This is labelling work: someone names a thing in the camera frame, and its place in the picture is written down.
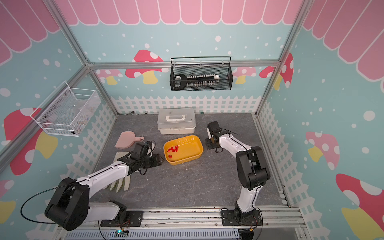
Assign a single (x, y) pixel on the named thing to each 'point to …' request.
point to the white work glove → (125, 181)
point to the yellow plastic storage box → (181, 150)
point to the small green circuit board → (121, 233)
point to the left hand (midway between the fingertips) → (161, 162)
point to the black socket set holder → (182, 81)
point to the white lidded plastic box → (176, 121)
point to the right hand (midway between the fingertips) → (211, 143)
